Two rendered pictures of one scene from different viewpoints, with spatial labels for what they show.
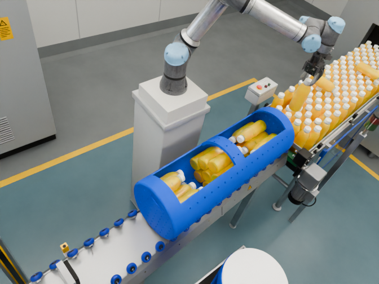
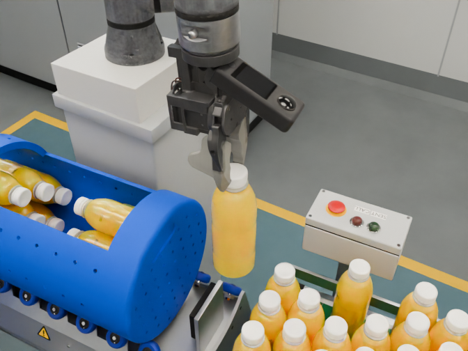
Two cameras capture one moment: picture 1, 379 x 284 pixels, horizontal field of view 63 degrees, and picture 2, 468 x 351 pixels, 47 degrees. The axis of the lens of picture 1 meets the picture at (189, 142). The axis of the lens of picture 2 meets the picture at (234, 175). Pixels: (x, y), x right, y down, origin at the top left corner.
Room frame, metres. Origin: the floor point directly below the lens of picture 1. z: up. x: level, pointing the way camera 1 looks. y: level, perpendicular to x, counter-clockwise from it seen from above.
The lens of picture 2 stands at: (1.34, -1.10, 1.89)
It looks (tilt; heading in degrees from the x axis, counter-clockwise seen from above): 41 degrees down; 79
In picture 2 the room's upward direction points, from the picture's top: straight up
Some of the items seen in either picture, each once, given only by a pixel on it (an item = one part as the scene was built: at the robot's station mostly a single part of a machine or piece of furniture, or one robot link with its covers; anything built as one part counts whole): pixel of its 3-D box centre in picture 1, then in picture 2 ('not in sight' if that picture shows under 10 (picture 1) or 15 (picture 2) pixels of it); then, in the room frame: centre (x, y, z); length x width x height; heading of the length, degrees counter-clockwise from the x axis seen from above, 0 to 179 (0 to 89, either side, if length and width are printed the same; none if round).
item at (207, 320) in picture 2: not in sight; (206, 317); (1.41, -0.49, 0.99); 0.10 x 0.02 x 0.12; 52
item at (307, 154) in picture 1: (301, 158); not in sight; (1.32, -0.68, 0.95); 0.10 x 0.07 x 0.10; 52
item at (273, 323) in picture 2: not in sight; (267, 332); (1.52, -0.55, 0.99); 0.07 x 0.07 x 0.19
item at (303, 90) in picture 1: (300, 96); (233, 223); (1.45, -0.54, 1.29); 0.07 x 0.07 x 0.19
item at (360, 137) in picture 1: (320, 185); not in sight; (1.49, -1.01, 0.55); 0.04 x 0.04 x 1.10; 52
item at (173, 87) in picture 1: (173, 79); (132, 34); (1.34, 0.16, 1.29); 0.15 x 0.15 x 0.10
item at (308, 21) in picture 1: (310, 28); not in sight; (1.41, -0.41, 1.68); 0.11 x 0.11 x 0.08; 86
